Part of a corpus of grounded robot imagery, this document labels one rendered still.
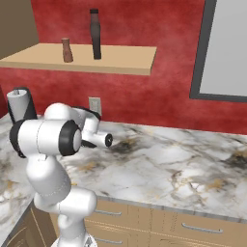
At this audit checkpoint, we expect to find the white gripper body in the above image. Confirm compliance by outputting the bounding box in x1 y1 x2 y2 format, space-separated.
81 139 98 150

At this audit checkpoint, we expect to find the tan base cabinet door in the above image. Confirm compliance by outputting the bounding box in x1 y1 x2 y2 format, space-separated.
0 204 60 247

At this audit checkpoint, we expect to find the tan drawer front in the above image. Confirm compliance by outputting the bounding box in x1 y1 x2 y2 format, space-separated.
150 207 247 247
84 198 130 228
84 221 130 247

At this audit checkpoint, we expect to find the white paper towel roll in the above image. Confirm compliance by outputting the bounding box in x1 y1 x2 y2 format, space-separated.
6 89 30 124

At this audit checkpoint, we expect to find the brown pepper shaker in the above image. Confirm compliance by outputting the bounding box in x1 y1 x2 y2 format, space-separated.
61 37 74 64

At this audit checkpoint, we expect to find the dark brown sauce bottle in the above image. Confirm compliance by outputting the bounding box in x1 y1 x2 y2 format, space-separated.
89 8 103 61

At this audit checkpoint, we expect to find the grey framed window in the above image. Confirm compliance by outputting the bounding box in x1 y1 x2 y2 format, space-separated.
188 0 247 104

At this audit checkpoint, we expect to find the grey wall outlet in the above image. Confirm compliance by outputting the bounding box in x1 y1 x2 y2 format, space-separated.
88 96 103 117

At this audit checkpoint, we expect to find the silver drawer handle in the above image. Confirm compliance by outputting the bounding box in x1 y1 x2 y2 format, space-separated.
180 222 224 234
93 236 124 246
94 208 124 217

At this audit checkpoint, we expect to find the wooden wall shelf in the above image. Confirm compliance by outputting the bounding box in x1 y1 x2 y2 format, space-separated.
0 42 158 77

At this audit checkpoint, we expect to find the tan wall cabinet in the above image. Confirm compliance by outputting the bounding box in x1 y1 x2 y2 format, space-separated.
0 0 41 61

